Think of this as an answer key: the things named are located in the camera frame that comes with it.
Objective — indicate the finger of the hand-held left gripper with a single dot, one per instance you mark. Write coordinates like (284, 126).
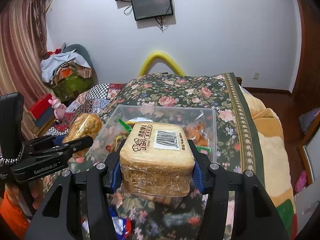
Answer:
(58, 140)
(77, 143)

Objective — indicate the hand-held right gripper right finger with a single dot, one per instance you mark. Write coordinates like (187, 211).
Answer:
(198, 178)

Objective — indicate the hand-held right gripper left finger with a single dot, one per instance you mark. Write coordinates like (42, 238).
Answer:
(115, 178)

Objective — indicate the golden pastry snack bag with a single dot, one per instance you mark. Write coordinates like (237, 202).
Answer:
(83, 126)

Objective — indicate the toast slices packet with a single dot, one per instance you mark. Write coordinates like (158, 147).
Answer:
(155, 155)

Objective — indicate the clear plastic bin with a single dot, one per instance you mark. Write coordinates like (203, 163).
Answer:
(170, 115)

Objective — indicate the person's left forearm orange sleeve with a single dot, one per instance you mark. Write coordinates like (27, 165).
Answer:
(12, 212)

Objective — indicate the person's left hand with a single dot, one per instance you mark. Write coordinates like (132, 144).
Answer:
(40, 195)

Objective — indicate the dark grey box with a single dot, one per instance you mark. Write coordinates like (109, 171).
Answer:
(46, 120)

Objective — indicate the small green snack packet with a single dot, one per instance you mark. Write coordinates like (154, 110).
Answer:
(205, 150)

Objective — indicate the pink pig toy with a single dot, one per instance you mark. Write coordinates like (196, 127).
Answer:
(58, 108)

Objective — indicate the clear candy bag green clip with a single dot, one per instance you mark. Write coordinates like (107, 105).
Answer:
(112, 145)

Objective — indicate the red box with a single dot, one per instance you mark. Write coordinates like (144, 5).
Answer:
(40, 106)

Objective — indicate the orange fried snack bag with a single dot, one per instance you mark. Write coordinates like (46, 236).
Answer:
(198, 135)

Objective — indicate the blue white snack packet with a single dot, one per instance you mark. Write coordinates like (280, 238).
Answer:
(121, 222)

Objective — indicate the patchwork quilt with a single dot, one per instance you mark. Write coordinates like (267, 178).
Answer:
(100, 97)

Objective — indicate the green patterned bag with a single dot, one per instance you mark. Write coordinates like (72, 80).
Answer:
(72, 88)

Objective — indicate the pile of clothes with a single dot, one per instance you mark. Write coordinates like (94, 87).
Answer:
(62, 65)

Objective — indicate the beige fleece blanket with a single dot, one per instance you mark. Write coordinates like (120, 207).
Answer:
(272, 155)

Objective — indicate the dark floral blanket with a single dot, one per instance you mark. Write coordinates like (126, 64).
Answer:
(190, 92)

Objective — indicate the red artificial flowers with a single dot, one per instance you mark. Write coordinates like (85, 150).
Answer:
(53, 51)

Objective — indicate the grey chair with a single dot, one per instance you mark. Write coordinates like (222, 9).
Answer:
(83, 55)

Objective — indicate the striped brown curtain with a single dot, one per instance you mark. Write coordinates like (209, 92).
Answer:
(20, 55)

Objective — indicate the pink slipper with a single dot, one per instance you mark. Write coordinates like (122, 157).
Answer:
(301, 181)

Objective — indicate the yellow foam tube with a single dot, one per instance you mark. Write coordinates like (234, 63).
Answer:
(160, 56)

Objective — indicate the grey cloth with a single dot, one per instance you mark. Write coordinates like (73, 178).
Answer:
(310, 120)

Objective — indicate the brown wooden door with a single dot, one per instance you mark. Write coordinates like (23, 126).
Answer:
(308, 42)

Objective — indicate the small black wall monitor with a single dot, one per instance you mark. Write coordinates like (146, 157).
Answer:
(152, 5)

